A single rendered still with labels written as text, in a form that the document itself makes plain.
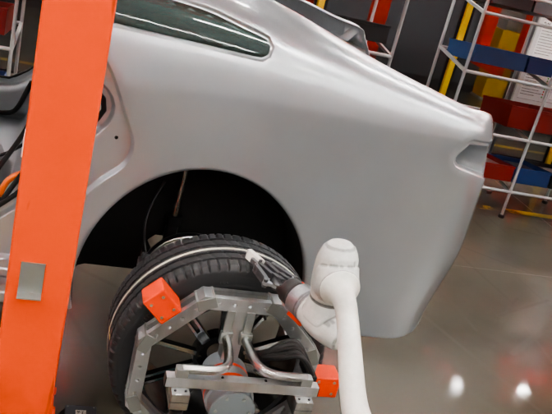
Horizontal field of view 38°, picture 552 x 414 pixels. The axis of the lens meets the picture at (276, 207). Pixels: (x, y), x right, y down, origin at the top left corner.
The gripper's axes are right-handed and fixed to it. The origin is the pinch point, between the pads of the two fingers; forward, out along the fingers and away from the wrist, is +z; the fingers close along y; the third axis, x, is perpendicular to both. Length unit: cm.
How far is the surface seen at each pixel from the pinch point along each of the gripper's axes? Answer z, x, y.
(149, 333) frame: 0.5, -23.1, -28.7
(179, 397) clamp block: -22.6, -27.0, -31.2
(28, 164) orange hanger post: 15, 20, -67
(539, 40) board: 278, 57, 527
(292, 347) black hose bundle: -24.1, -14.3, 1.6
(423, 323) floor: 91, -106, 241
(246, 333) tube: -11.3, -17.6, -4.7
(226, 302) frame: -7.2, -9.4, -12.0
